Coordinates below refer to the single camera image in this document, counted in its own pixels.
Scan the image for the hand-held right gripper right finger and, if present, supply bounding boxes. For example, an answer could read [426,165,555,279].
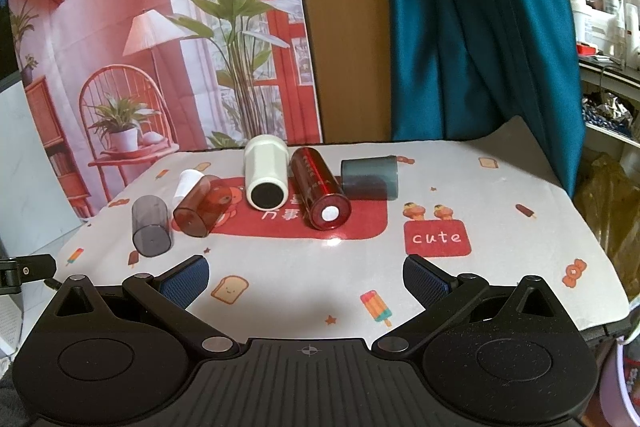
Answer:
[372,255,576,360]

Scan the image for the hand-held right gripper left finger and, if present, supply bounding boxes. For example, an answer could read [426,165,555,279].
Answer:
[54,255,241,360]

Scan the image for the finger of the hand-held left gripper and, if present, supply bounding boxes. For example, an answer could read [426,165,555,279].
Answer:
[0,254,57,297]

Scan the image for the grey translucent cup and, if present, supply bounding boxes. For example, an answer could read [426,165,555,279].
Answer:
[131,195,175,258]

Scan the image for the dark teal translucent cup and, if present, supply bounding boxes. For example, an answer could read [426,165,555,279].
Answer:
[340,155,401,201]

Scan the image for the white cup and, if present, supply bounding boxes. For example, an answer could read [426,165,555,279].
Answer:
[243,134,289,210]

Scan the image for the red translucent cup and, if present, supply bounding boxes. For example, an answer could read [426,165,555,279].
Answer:
[291,147,352,230]

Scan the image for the brown translucent cap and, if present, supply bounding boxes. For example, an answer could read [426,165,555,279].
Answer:
[172,169,234,238]

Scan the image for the printed tablecloth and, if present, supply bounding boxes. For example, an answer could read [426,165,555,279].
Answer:
[50,114,631,343]

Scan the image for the white marble panel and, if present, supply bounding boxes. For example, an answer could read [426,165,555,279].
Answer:
[0,74,86,358]

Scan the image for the yellow plastic bag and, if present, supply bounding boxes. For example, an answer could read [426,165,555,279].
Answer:
[575,152,640,303]

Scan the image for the purple plastic basin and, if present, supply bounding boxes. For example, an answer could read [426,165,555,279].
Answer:
[597,297,640,427]

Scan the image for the teal curtain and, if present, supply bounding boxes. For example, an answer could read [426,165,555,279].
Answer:
[377,0,586,198]

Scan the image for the wooden board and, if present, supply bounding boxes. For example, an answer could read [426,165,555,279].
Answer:
[287,0,393,145]

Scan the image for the white shelf unit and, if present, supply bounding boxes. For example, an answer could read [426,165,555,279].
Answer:
[575,49,640,142]

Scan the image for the white bottle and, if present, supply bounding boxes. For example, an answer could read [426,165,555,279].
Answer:
[571,0,593,44]

